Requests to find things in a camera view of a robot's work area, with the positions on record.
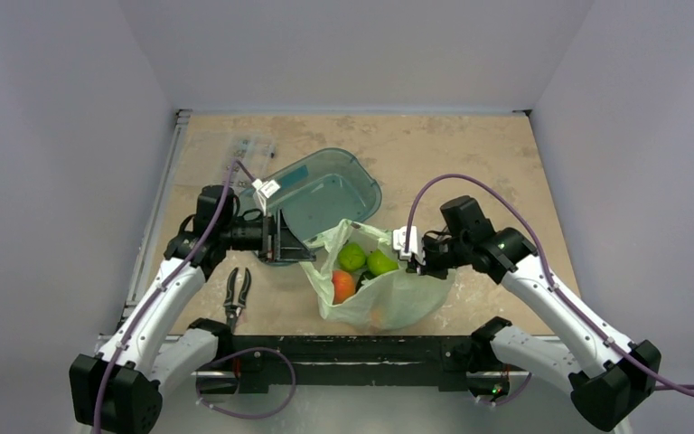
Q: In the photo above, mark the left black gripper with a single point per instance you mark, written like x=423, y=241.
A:
x=288, y=247

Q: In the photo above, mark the green fake lime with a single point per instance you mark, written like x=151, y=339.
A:
x=351, y=257

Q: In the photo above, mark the green fake apple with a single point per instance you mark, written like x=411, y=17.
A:
x=378, y=263

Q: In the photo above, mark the orange fake peach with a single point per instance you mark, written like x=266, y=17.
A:
x=344, y=286

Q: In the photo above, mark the light green plastic bag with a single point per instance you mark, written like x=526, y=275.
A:
x=390, y=301

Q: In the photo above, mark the dark green fake avocado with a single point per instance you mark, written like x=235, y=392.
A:
x=363, y=279

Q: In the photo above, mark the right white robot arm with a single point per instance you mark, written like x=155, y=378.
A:
x=605, y=373

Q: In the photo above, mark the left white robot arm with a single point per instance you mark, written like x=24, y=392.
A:
x=121, y=388

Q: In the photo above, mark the clear plastic organizer box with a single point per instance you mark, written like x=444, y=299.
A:
x=254, y=151

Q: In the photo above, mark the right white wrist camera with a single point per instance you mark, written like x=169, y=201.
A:
x=408, y=246

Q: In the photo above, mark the black handled pliers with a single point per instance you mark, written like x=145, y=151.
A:
x=235, y=300

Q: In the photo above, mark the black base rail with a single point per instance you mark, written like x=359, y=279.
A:
x=254, y=363

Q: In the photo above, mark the aluminium frame rail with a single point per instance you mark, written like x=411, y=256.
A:
x=139, y=280

